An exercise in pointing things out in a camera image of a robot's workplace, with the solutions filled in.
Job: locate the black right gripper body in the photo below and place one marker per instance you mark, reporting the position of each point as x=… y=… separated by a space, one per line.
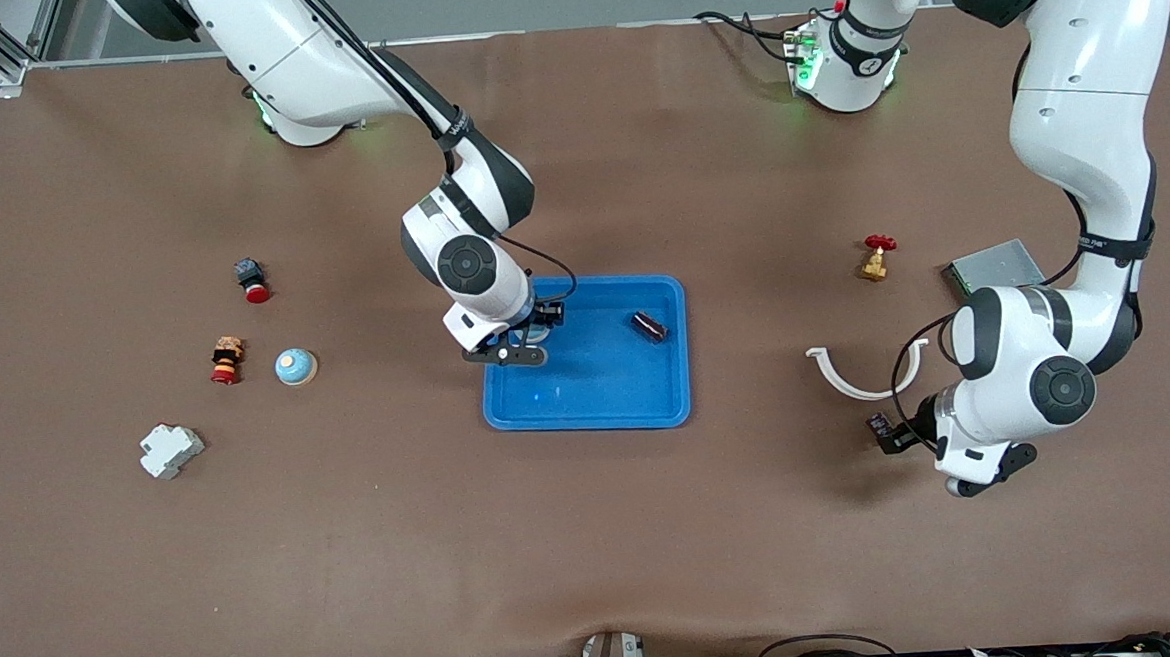
x=541 y=318

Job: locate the dark brown electrolytic capacitor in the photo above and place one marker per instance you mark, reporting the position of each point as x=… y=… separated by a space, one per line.
x=649 y=326

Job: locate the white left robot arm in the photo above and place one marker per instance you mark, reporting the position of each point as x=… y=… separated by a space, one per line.
x=1082 y=62

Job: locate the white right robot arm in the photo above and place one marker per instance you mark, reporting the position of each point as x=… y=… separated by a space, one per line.
x=280 y=44

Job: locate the blue plastic tray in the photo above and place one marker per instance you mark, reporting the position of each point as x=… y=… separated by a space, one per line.
x=598 y=388

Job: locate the white half-round pipe clamp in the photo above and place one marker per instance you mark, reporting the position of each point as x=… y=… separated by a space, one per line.
x=859 y=391

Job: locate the silver metal module box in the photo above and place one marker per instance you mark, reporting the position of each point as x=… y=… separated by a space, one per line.
x=992 y=267

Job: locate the red pushbutton with black body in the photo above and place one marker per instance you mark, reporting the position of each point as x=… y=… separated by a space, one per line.
x=254 y=286

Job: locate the red yellow stacked pushbutton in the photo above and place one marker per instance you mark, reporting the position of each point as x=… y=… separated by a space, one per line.
x=227 y=360

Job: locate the white circuit breaker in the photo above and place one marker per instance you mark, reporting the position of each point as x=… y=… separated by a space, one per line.
x=169 y=450

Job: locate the aluminium frame profile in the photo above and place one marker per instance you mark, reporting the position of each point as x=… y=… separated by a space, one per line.
x=11 y=73

